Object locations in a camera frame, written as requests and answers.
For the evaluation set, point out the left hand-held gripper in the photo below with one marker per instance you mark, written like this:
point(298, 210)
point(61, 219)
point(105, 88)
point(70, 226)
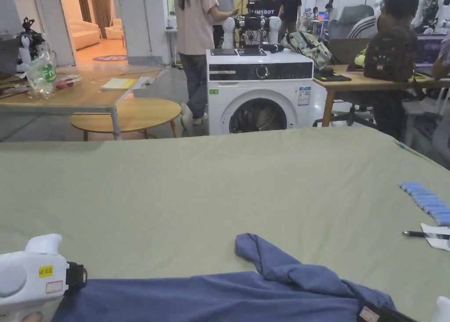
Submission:
point(24, 276)

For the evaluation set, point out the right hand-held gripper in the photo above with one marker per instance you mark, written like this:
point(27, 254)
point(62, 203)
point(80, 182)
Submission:
point(443, 309)

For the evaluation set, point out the dark blue shirt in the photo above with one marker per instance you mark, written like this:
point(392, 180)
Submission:
point(211, 297)

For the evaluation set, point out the person's left hand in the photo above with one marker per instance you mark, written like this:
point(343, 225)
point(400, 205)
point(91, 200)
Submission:
point(31, 317)

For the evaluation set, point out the white paper card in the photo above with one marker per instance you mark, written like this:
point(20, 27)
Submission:
point(437, 243)

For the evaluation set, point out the black pen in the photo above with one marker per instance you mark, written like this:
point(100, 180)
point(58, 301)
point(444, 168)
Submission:
point(422, 234)

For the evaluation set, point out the row of blue cylinders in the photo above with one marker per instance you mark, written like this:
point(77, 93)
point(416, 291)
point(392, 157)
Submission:
point(427, 202)

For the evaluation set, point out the bed with pale green sheet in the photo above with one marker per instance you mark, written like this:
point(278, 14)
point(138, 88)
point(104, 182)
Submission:
point(175, 195)

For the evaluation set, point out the cream sofa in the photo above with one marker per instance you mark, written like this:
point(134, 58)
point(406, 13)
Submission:
point(83, 34)

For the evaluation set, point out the white washing machine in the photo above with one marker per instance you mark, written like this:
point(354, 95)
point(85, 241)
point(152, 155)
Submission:
point(281, 90)

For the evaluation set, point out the cream armchair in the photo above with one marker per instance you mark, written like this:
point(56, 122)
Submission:
point(114, 30)

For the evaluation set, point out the robot with white arms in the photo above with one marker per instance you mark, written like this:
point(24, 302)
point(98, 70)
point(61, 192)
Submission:
point(251, 30)

